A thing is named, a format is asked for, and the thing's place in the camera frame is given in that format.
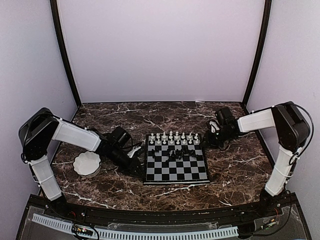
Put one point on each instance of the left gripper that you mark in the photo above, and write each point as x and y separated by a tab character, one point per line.
132	166

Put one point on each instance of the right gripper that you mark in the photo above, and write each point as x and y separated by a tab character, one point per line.
209	142

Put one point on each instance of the black piece pile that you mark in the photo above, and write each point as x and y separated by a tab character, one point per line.
171	153

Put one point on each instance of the black white chessboard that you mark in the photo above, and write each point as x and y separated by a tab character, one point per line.
193	171

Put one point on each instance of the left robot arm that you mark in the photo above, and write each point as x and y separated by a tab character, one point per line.
40	130

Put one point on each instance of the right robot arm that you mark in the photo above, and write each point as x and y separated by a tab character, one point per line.
294	134

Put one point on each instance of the white scalloped bowl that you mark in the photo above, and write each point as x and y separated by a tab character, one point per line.
87	164

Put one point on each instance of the white queen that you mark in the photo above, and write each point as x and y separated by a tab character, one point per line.
176	135

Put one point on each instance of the white king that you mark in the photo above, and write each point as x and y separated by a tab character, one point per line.
170	135

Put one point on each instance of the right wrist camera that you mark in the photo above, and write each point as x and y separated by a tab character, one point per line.
224	116

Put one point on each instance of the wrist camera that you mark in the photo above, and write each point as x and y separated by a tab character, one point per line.
224	116
121	136

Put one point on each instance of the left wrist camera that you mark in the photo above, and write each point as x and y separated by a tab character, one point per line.
121	136

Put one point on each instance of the white perforated cable tray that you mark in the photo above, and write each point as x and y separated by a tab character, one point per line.
121	231

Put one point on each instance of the black front rail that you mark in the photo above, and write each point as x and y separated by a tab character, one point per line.
96	216

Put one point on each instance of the right black frame post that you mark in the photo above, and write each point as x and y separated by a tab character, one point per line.
259	51

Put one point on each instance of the black frame post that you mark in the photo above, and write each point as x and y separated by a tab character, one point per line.
259	51
63	51

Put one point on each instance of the left black frame post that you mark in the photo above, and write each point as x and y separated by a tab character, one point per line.
63	51

